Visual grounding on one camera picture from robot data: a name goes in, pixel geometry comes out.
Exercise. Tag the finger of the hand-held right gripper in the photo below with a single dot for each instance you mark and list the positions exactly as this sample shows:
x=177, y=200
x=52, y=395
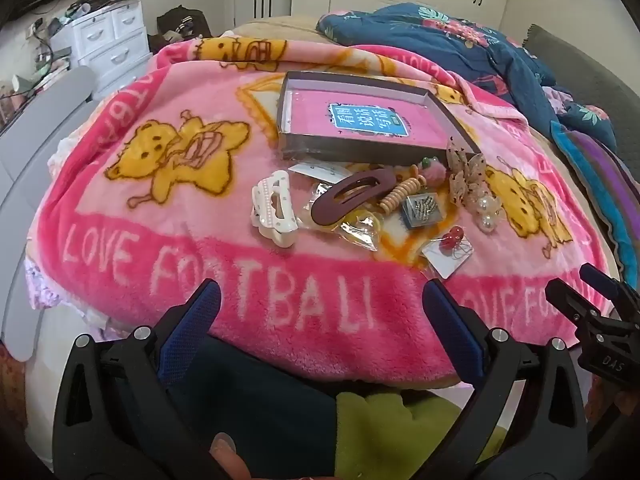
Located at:
x=570, y=297
x=597, y=275

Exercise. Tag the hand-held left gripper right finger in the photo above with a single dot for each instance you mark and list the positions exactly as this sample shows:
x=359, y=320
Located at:
x=455, y=325

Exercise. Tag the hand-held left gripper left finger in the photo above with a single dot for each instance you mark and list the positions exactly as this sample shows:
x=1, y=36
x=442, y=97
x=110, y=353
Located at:
x=200, y=320

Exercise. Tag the red ball earrings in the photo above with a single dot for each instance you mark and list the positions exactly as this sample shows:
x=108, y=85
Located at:
x=452, y=240

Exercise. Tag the blue box of hairpins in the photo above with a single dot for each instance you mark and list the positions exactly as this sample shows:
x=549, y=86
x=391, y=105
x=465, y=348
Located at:
x=422, y=207

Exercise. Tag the white hair claw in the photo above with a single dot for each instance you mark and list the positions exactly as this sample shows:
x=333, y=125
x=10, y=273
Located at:
x=280, y=225

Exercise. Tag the yellow hair clip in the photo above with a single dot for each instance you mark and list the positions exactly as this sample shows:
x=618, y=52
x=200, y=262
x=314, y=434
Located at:
x=357, y=227

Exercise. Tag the beige lace butterfly hair clip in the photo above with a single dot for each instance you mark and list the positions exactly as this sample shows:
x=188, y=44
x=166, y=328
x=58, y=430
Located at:
x=467, y=175

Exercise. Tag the pink strawberry hair clip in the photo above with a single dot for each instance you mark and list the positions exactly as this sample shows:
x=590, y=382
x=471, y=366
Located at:
x=432, y=172

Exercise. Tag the maroon oval hair clip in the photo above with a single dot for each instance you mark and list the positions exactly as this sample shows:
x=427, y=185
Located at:
x=325, y=210

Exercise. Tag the grey cardboard box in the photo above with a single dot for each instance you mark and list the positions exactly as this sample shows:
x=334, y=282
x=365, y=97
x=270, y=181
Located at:
x=350, y=151

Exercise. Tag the person's left hand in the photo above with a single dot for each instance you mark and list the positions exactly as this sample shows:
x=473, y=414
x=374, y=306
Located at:
x=227, y=457

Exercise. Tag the pink printed bear blanket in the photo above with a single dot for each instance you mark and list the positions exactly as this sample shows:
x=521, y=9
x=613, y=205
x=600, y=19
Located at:
x=200, y=240

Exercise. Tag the dark trousers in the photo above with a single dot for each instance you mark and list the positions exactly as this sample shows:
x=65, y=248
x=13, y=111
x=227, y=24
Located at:
x=250, y=400

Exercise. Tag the striped blue purple blanket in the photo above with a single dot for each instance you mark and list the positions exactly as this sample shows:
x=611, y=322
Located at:
x=600, y=175

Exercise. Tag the clear pearl hair clip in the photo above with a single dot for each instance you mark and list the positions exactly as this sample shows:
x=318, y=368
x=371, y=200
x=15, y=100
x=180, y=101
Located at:
x=485, y=222

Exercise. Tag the green fleece garment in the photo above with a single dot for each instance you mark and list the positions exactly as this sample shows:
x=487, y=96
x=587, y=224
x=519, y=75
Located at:
x=380, y=435

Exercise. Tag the small white earring card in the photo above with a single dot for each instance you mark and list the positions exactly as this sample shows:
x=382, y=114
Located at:
x=310, y=170

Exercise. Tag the grey sofa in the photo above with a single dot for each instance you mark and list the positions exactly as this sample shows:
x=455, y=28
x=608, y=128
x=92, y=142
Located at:
x=575, y=70

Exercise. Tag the pink book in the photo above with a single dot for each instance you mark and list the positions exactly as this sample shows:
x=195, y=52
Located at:
x=310, y=120

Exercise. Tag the grey bed footboard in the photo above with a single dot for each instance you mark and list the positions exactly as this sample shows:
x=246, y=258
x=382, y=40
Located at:
x=40, y=125

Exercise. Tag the blue floral quilt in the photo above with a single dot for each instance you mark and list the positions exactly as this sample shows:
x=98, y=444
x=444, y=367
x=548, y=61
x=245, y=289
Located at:
x=450, y=45

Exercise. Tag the black bag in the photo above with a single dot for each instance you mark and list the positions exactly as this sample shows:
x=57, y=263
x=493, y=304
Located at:
x=190, y=20

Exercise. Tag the white drawer cabinet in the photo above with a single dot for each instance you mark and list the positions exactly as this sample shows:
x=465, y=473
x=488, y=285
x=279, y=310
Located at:
x=100, y=35

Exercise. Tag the beige bed cover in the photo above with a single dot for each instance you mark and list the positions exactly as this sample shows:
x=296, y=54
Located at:
x=280, y=25

